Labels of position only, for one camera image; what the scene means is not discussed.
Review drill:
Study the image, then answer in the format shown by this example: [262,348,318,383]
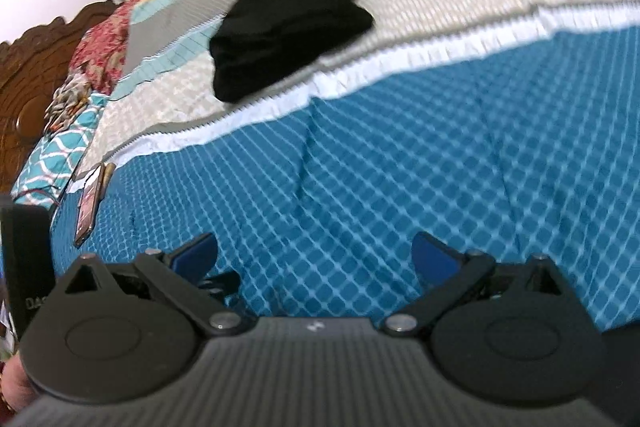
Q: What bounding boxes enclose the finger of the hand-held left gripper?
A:
[199,269,243,305]

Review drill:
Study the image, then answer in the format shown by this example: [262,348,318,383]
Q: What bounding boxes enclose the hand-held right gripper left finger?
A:
[65,233,247,336]

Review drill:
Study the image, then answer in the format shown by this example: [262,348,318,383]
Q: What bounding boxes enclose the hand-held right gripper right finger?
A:
[384,232,569,336]

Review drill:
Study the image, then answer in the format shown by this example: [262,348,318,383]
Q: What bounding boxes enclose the black pants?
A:
[208,0,376,104]

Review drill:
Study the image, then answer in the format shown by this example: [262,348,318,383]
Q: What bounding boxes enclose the person's left hand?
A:
[0,352,33,415]

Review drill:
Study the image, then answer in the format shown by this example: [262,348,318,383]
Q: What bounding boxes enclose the smartphone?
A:
[73,163,117,249]

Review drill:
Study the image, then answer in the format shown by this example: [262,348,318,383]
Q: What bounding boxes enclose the teal patterned pillow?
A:
[11,92,111,208]

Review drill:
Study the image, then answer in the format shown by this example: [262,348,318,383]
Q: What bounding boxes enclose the blue striped bedspread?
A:
[10,0,640,338]

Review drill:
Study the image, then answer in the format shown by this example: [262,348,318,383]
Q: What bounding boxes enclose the carved wooden headboard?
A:
[0,0,121,202]

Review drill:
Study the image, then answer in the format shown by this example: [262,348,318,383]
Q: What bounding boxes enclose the red patterned pillow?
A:
[67,0,201,92]

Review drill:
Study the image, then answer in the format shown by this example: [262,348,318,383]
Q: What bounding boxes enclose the thin red cable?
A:
[22,167,88,208]

